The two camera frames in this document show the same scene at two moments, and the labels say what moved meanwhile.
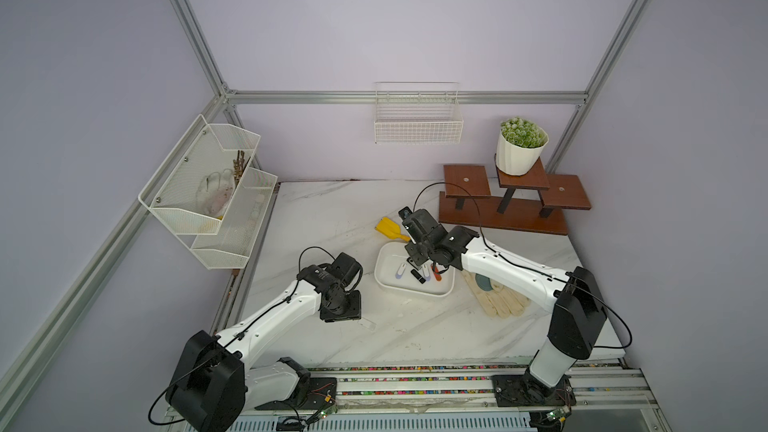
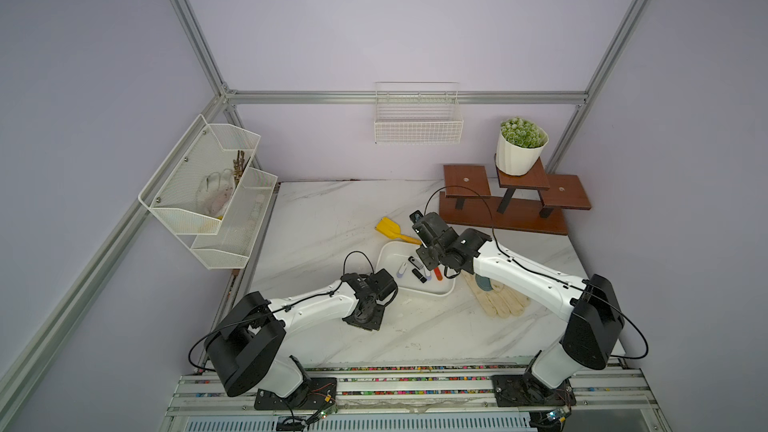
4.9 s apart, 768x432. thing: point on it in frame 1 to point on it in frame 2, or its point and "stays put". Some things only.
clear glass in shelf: [214, 192] stays put
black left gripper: [354, 311] to [374, 323]
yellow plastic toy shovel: [390, 229] stays put
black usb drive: [418, 276] stays put
